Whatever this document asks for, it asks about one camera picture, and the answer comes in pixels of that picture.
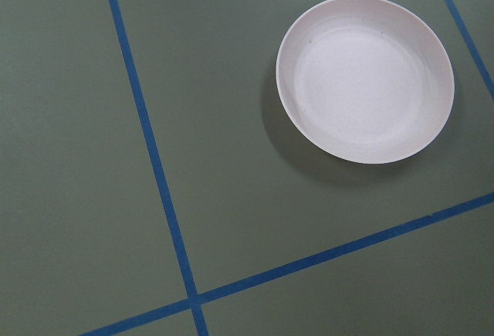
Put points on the pink plate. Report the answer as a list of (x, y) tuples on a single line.
[(366, 81)]

